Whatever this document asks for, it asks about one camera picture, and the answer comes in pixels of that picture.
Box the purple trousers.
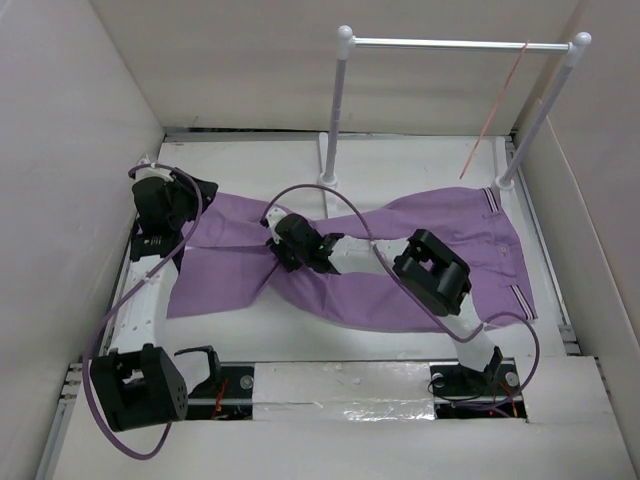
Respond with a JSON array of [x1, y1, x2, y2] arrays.
[[167, 187, 537, 333]]

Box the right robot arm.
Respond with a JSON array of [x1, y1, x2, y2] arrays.
[[260, 207, 503, 394]]

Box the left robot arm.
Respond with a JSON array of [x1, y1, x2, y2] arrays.
[[90, 173, 223, 432]]

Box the white clothes rack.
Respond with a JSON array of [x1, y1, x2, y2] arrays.
[[318, 25, 592, 192]]

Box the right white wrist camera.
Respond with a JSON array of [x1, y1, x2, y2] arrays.
[[260, 206, 288, 244]]

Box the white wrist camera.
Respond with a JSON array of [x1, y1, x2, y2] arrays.
[[133, 153, 173, 182], [260, 206, 288, 244]]

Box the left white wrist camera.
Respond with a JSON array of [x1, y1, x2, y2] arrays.
[[133, 153, 173, 182]]

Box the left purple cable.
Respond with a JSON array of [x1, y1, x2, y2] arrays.
[[81, 161, 206, 460]]

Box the purple cable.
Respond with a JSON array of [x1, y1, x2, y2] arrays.
[[81, 161, 206, 460], [261, 183, 540, 416]]

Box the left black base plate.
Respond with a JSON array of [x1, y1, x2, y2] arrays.
[[178, 363, 255, 421]]

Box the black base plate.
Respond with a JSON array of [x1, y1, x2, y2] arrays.
[[178, 363, 255, 421], [427, 361, 527, 420]]

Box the aluminium frame rail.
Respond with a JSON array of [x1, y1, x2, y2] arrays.
[[34, 130, 174, 480]]

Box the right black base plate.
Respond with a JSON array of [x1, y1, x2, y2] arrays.
[[427, 361, 527, 420]]

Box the pink wire hanger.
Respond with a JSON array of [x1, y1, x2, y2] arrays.
[[458, 40, 530, 180]]

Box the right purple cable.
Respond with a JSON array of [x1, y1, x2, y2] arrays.
[[261, 183, 540, 416]]

